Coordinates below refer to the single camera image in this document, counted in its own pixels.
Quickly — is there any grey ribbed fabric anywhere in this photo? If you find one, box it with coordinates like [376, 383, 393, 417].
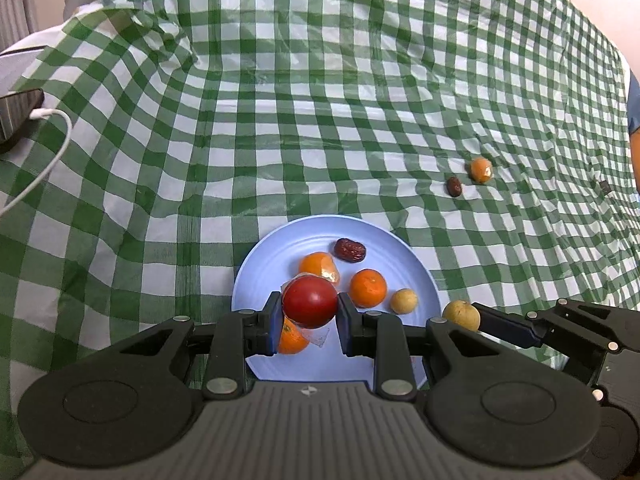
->
[0, 0, 40, 53]

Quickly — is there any light blue plate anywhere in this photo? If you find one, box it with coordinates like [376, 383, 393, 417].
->
[231, 215, 443, 390]

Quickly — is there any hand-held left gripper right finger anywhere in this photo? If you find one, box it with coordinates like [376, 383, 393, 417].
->
[336, 292, 493, 401]

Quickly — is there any red cherry tomato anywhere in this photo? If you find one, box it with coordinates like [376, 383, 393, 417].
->
[282, 275, 340, 329]

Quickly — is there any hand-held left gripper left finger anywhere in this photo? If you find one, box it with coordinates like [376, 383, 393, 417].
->
[107, 291, 285, 401]

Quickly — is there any dark phone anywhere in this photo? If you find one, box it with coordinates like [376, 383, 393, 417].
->
[0, 88, 46, 155]

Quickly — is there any orange cushion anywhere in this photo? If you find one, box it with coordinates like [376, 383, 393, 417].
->
[630, 127, 640, 193]

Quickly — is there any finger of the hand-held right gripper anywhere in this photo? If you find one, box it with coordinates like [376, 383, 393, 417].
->
[472, 298, 628, 356]

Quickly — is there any white charging cable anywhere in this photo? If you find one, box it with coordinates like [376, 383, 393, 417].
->
[0, 108, 74, 217]

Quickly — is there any green checked tablecloth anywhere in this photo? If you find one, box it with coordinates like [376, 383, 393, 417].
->
[0, 0, 640, 466]

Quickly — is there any yellow longan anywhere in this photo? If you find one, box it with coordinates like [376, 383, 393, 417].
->
[390, 288, 419, 315]
[443, 300, 482, 332]

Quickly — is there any blue cloth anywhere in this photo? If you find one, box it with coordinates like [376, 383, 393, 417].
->
[627, 71, 640, 133]

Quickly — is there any small orange tangerine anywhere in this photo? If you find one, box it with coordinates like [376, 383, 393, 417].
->
[277, 316, 311, 356]
[348, 269, 388, 309]

